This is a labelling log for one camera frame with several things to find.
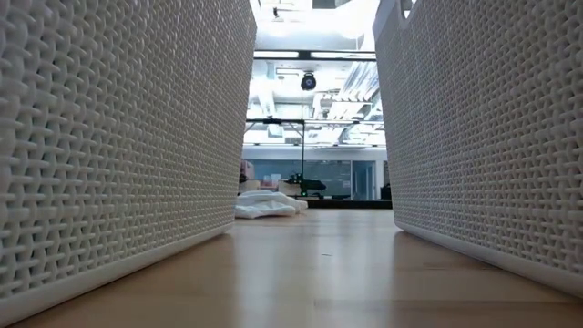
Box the white woven plastic bin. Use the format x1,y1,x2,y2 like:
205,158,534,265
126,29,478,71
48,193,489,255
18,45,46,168
0,0,258,327
372,0,583,300

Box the black distant equipment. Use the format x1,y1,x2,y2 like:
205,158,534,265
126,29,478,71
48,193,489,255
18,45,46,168
286,171,328,198

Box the white garment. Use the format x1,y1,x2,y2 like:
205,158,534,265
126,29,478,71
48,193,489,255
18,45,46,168
234,190,310,220

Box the glass office door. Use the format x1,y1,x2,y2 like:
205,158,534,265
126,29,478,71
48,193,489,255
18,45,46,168
350,159,377,200

